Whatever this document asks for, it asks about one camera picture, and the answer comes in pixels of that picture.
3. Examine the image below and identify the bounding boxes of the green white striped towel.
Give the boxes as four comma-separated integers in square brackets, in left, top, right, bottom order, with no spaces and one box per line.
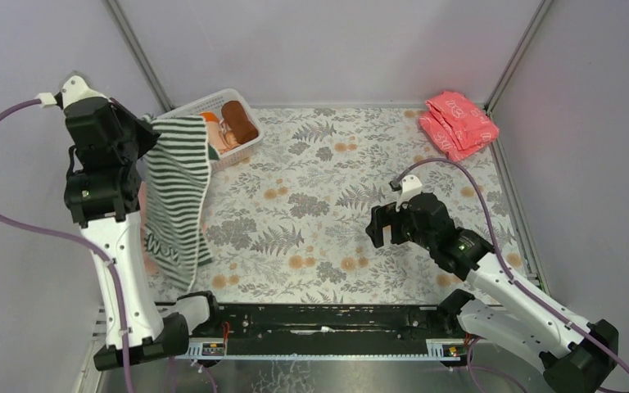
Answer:
[142,115,213,292]

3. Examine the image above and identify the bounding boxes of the brown towel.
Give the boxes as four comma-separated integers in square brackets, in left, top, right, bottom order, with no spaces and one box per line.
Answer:
[221,101,259,145]

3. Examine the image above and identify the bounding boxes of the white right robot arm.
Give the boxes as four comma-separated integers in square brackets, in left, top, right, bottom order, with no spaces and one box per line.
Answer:
[366,192,618,392]

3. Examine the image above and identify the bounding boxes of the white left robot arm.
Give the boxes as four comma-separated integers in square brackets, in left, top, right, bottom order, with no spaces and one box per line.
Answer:
[63,97,216,371]

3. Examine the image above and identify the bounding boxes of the pink towel under striped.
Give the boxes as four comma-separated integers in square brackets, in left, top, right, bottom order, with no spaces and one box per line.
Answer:
[138,181,159,276]

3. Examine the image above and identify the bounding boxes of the pink patterned folded towel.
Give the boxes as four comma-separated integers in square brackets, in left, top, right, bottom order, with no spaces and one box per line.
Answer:
[419,91,500,162]

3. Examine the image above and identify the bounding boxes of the floral patterned table mat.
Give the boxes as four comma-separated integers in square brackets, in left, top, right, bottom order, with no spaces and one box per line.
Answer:
[146,106,536,306]

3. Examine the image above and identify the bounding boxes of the orange rolled towel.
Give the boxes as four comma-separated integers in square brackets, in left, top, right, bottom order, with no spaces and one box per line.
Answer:
[200,112,228,153]

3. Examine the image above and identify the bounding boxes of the white plastic basket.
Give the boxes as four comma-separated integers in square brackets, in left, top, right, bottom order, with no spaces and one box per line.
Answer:
[159,88,264,171]

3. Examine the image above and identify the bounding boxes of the beige patterned rolled towel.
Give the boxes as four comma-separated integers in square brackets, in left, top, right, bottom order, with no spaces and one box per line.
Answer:
[219,120,241,154]

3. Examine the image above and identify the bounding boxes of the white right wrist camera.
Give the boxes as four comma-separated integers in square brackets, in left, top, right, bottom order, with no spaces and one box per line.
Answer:
[390,174,423,211]

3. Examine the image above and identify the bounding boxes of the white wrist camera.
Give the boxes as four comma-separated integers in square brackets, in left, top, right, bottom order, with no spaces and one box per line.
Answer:
[34,73,109,110]
[390,174,423,211]

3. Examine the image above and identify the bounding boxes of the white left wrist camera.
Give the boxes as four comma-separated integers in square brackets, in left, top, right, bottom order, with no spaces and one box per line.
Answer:
[34,73,109,110]

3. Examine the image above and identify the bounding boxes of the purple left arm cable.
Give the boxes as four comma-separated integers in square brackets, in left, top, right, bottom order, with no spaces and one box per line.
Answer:
[0,98,137,393]

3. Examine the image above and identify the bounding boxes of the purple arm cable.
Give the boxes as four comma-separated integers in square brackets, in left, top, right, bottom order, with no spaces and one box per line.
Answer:
[389,157,629,393]
[0,98,137,393]

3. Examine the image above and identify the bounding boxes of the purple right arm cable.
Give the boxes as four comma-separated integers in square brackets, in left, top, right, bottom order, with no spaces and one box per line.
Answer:
[389,157,629,393]

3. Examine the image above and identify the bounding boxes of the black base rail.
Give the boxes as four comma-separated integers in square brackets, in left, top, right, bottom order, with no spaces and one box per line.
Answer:
[185,304,469,361]

